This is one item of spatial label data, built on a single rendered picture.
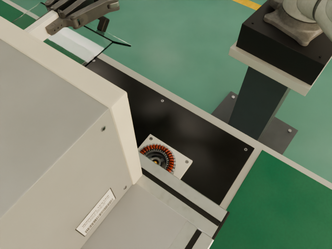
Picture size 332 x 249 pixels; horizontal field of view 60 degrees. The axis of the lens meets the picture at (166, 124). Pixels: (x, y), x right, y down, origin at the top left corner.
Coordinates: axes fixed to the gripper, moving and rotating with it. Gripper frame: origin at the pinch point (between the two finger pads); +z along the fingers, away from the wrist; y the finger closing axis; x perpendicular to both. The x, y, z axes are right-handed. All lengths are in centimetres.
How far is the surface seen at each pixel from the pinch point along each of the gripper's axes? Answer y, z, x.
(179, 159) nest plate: -24.5, -9.1, -40.1
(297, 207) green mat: -57, -17, -43
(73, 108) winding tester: -26.0, 13.4, 13.4
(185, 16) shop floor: 59, -145, -118
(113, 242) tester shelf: -31.5, 19.1, -6.9
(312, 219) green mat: -62, -17, -43
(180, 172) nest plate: -26.7, -6.1, -40.1
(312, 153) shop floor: -68, -88, -118
